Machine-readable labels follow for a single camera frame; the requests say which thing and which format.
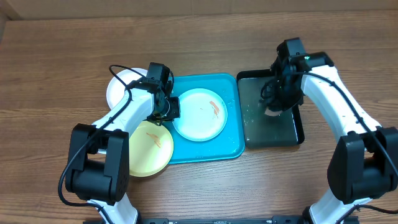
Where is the green dish sponge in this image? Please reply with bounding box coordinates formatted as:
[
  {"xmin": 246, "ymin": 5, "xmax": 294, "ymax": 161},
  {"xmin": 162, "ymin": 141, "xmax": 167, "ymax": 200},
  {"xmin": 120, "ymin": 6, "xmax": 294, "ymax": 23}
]
[{"xmin": 264, "ymin": 108, "xmax": 282, "ymax": 116}]

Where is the light blue plate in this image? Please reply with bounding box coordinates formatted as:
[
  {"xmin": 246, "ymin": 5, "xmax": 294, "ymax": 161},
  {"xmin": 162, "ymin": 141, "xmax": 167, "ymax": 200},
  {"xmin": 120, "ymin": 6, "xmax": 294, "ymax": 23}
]
[{"xmin": 173, "ymin": 88, "xmax": 228, "ymax": 142}]

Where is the white plate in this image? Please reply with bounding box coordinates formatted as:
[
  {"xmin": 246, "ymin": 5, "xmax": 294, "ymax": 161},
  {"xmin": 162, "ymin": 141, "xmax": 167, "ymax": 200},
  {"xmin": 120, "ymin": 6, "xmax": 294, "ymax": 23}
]
[{"xmin": 106, "ymin": 70, "xmax": 141, "ymax": 109}]

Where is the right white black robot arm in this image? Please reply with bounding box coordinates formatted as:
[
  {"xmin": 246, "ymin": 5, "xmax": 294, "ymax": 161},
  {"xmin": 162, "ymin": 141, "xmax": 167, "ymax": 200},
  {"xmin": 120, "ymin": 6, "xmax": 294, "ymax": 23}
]
[{"xmin": 261, "ymin": 50, "xmax": 397, "ymax": 223}]

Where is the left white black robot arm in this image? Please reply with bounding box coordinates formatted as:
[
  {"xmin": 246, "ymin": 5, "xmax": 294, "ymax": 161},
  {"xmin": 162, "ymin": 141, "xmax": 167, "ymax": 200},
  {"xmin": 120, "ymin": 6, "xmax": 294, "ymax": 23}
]
[{"xmin": 58, "ymin": 78, "xmax": 179, "ymax": 223}]

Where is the black water tray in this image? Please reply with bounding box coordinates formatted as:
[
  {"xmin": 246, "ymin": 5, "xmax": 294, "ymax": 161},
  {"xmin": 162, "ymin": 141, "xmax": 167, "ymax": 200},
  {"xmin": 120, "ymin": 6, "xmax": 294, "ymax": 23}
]
[{"xmin": 236, "ymin": 69, "xmax": 305, "ymax": 149}]

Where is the yellow plate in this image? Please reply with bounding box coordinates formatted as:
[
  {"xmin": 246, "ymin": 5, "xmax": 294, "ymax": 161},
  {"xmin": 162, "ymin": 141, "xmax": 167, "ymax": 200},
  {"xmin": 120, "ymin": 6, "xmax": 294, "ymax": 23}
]
[{"xmin": 129, "ymin": 121, "xmax": 174, "ymax": 177}]

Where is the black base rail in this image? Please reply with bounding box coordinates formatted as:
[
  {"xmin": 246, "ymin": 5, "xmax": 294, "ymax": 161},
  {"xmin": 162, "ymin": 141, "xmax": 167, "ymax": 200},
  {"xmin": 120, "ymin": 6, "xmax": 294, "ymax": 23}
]
[{"xmin": 137, "ymin": 216, "xmax": 309, "ymax": 224}]

